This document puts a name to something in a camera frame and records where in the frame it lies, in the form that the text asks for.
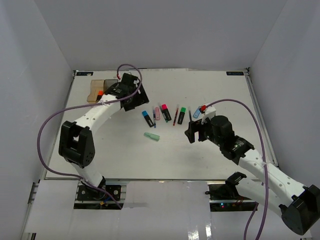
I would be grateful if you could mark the amber transparent container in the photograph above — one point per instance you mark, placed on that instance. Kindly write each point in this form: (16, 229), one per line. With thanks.
(96, 85)

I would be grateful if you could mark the blue cap black highlighter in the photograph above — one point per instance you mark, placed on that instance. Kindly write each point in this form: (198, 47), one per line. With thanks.
(147, 119)

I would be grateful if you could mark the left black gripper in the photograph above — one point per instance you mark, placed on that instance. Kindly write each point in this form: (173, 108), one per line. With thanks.
(141, 98)

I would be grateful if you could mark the blue table label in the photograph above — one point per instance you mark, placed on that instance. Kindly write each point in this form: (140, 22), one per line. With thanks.
(234, 73)
(84, 73)

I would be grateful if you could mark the right blue table label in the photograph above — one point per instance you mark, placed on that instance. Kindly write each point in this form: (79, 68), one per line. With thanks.
(234, 73)

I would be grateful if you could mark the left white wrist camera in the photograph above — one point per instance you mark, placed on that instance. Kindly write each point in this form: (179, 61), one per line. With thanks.
(120, 75)

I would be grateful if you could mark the red pen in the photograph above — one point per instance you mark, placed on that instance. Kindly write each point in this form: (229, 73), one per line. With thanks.
(176, 114)

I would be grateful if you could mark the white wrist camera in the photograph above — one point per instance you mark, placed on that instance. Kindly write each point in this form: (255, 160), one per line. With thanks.
(120, 75)
(208, 113)

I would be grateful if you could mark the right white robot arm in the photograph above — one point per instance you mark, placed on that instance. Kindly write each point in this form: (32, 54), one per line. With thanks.
(296, 204)

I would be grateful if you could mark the left blue table label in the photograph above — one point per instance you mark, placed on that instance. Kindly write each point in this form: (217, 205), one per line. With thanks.
(84, 73)

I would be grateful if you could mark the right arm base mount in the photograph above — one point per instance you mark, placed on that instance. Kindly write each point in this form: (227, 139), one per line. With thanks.
(223, 197)

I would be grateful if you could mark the orange cap black highlighter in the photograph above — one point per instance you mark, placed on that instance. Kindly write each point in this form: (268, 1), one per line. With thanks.
(99, 95)

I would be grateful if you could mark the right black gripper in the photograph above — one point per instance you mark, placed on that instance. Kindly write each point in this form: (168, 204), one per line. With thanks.
(194, 127)

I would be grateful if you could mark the mint green correction tape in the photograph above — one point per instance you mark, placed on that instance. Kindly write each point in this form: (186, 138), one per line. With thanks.
(152, 136)

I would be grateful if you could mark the green cap black highlighter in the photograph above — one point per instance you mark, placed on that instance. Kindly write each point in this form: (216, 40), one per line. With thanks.
(181, 116)

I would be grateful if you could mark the pink cap black highlighter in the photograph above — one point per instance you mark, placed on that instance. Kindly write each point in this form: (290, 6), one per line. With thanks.
(166, 112)

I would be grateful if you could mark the blue pen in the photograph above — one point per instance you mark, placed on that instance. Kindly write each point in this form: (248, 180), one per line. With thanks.
(154, 117)

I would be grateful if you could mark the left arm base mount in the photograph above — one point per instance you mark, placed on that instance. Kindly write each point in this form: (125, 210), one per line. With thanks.
(92, 199)

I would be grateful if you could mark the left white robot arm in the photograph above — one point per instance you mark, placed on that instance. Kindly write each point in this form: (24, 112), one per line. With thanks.
(76, 143)

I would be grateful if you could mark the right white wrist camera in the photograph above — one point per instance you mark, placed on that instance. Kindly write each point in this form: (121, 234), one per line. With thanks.
(208, 113)

